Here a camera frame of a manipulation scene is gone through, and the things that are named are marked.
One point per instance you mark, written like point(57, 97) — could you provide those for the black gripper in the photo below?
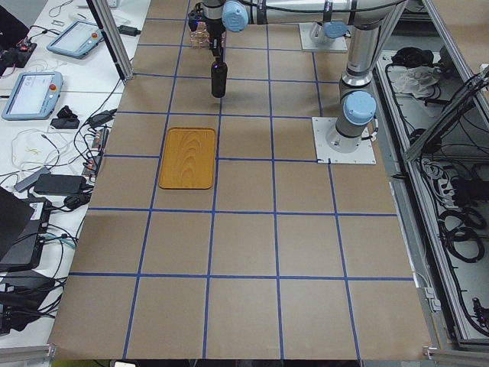
point(215, 30)

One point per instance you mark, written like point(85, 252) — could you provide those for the dark wine bottle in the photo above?
point(219, 72)

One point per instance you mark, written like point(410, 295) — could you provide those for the wooden tray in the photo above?
point(188, 160)

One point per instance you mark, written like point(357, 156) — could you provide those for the teach pendant far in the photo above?
point(77, 41)

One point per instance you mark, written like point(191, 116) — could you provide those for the teach pendant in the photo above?
point(34, 96)
point(77, 41)

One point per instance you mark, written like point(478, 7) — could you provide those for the teach pendant near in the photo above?
point(34, 96)

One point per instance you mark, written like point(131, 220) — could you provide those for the black power adapter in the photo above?
point(59, 185)

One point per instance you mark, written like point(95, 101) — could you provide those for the black laptop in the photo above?
point(23, 223)

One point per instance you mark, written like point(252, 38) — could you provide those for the copper wire bottle basket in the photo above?
point(199, 38)

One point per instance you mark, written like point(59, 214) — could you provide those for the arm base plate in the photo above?
point(333, 148)
point(338, 45)

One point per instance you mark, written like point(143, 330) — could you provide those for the aluminium frame post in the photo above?
point(106, 23)

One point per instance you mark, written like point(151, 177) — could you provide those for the side cable cabinet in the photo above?
point(433, 77)

